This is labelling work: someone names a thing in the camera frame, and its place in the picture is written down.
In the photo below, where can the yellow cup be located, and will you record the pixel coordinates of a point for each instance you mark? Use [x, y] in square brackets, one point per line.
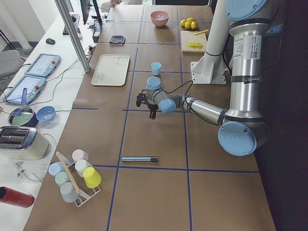
[91, 177]

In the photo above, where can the black monitor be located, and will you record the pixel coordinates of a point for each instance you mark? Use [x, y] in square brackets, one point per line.
[85, 8]

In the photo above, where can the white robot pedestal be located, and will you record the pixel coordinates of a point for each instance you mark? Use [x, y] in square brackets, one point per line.
[209, 69]

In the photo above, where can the blue bowl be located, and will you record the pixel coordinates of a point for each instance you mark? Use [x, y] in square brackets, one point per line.
[46, 114]

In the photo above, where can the clear ice cubes pile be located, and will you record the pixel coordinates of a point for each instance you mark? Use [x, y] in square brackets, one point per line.
[159, 17]

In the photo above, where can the yellow lemon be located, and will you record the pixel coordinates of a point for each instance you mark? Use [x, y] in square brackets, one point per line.
[187, 25]
[182, 23]
[190, 20]
[193, 25]

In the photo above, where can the cream tray with bear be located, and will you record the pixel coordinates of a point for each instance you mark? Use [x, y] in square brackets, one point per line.
[111, 70]

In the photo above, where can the steel muddler black tip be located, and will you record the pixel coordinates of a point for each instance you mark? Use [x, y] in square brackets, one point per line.
[140, 159]

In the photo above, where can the grey cup on rack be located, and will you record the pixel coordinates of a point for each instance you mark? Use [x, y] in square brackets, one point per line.
[68, 192]

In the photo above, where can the white cup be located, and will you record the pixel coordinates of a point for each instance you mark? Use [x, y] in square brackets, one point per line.
[81, 165]

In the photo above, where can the white cup rack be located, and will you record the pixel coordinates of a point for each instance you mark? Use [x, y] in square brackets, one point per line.
[84, 193]

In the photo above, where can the pink bowl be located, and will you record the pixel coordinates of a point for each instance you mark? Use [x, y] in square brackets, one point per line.
[159, 23]

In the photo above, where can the upper teach pendant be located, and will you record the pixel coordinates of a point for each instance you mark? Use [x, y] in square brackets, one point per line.
[43, 65]

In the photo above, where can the pink cup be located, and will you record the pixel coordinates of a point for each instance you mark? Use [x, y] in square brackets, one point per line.
[79, 154]

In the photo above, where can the aluminium frame post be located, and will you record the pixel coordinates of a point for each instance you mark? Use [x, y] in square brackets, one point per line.
[63, 10]

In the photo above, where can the light blue cup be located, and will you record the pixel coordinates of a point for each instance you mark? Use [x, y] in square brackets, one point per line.
[156, 68]

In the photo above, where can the lower teach pendant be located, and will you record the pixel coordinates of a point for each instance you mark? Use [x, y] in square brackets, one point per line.
[33, 84]

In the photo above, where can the teach pendant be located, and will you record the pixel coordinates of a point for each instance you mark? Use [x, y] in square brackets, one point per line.
[33, 84]
[43, 65]

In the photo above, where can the red cylinder bottle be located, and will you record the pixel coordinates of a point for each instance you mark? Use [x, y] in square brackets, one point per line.
[17, 198]

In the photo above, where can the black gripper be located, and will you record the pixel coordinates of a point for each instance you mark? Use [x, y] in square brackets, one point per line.
[152, 107]

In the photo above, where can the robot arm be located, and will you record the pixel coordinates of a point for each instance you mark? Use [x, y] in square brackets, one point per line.
[241, 127]

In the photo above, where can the black computer mouse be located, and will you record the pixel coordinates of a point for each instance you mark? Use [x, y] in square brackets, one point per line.
[50, 41]

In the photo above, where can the lemon slices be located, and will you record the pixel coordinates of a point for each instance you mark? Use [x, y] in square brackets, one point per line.
[194, 44]

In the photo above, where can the green cup on rack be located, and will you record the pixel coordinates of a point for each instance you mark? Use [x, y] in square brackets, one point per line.
[61, 178]

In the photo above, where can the blue pot with lid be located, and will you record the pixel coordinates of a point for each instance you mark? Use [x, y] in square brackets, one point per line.
[23, 116]

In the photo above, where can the wooden cutting board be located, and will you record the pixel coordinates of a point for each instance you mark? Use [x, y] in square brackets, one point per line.
[188, 36]

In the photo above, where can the blue cup on rack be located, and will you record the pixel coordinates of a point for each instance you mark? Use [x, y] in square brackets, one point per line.
[56, 168]

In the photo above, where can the folded grey purple cloth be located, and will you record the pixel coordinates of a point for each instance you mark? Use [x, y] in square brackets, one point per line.
[117, 39]

